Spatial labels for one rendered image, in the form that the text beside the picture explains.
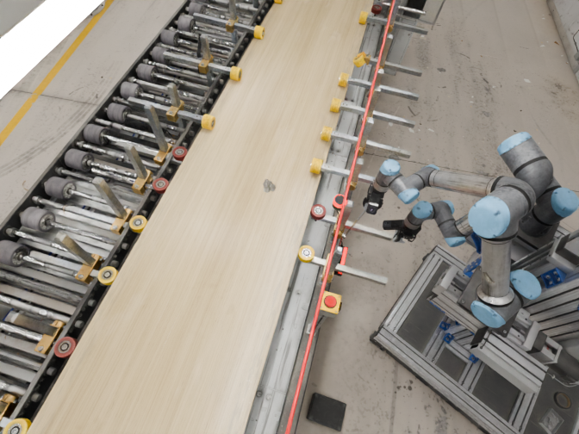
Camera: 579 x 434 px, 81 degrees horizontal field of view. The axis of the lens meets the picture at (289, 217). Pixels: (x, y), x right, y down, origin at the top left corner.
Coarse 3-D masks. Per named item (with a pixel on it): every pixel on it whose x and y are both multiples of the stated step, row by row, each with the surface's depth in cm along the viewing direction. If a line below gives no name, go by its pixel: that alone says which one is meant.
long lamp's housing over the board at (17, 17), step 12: (0, 0) 13; (12, 0) 13; (24, 0) 14; (36, 0) 14; (0, 12) 13; (12, 12) 13; (24, 12) 14; (0, 24) 13; (12, 24) 14; (0, 36) 13
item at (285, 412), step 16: (384, 16) 306; (368, 80) 261; (368, 96) 251; (352, 144) 228; (320, 272) 182; (320, 288) 177; (304, 336) 165; (304, 352) 162; (304, 384) 155; (288, 400) 151; (288, 416) 148
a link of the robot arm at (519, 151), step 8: (512, 136) 127; (520, 136) 125; (528, 136) 125; (504, 144) 128; (512, 144) 126; (520, 144) 124; (528, 144) 123; (536, 144) 124; (504, 152) 128; (512, 152) 125; (520, 152) 123; (528, 152) 122; (536, 152) 121; (504, 160) 130; (512, 160) 126; (520, 160) 123; (528, 160) 121; (536, 160) 120; (512, 168) 127; (520, 168) 123; (552, 184) 151
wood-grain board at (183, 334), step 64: (320, 0) 274; (256, 64) 230; (320, 64) 235; (256, 128) 202; (320, 128) 206; (192, 192) 177; (256, 192) 180; (128, 256) 158; (192, 256) 160; (256, 256) 162; (128, 320) 144; (192, 320) 146; (256, 320) 148; (64, 384) 131; (128, 384) 132; (192, 384) 134; (256, 384) 136
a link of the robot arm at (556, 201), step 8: (544, 192) 152; (552, 192) 149; (560, 192) 147; (568, 192) 148; (536, 200) 155; (544, 200) 151; (552, 200) 147; (560, 200) 146; (568, 200) 146; (576, 200) 147; (536, 208) 156; (544, 208) 152; (552, 208) 148; (560, 208) 146; (568, 208) 145; (576, 208) 146; (544, 216) 153; (552, 216) 150; (560, 216) 149; (552, 224) 155
